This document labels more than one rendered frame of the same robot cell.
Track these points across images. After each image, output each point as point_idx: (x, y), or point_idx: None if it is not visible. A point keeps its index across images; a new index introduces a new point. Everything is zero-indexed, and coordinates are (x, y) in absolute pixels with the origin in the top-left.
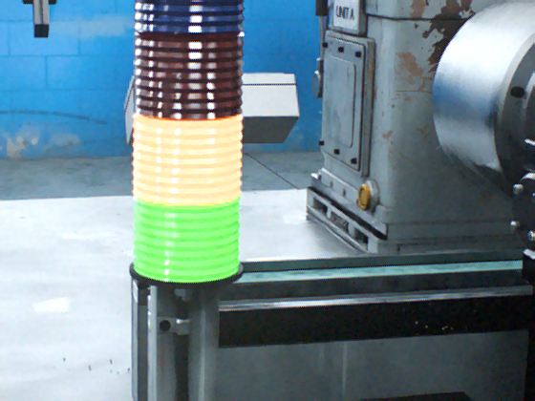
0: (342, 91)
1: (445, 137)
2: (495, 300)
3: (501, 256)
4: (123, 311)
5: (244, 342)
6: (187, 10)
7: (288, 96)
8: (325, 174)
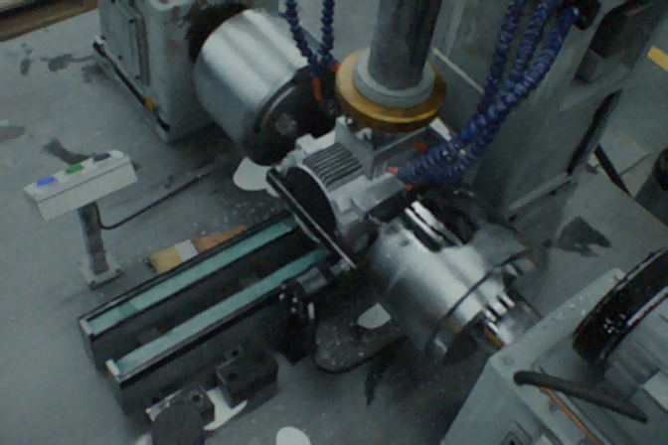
0: (118, 27)
1: (207, 111)
2: (268, 297)
3: (258, 228)
4: (38, 254)
5: (160, 367)
6: None
7: (128, 171)
8: (108, 52)
